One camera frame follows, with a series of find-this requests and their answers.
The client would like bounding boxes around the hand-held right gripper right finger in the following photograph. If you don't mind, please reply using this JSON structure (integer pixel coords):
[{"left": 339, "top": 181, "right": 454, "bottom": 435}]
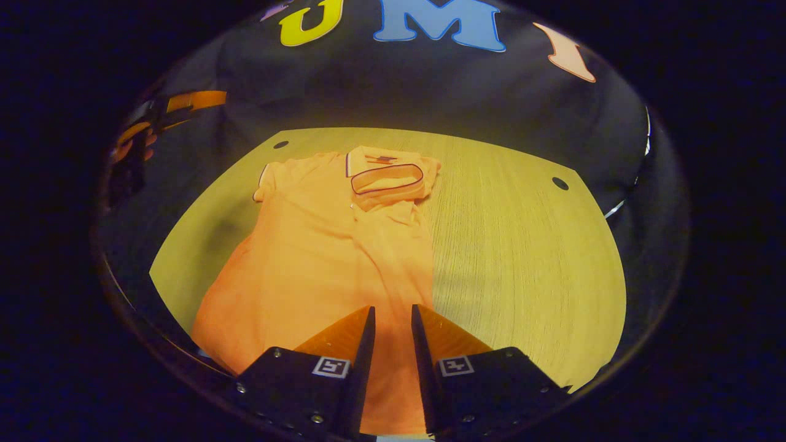
[{"left": 410, "top": 304, "right": 572, "bottom": 442}]

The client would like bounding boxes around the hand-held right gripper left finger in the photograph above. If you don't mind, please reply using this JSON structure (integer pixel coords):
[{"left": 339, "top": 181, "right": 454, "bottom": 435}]
[{"left": 230, "top": 305, "right": 376, "bottom": 442}]

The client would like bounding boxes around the orange T-shirt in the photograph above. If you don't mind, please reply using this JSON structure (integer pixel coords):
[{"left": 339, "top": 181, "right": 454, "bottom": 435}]
[{"left": 190, "top": 145, "right": 443, "bottom": 436}]

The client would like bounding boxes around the black backdrop cloth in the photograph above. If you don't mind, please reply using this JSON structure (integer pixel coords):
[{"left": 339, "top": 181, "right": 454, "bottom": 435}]
[{"left": 98, "top": 0, "right": 682, "bottom": 344}]

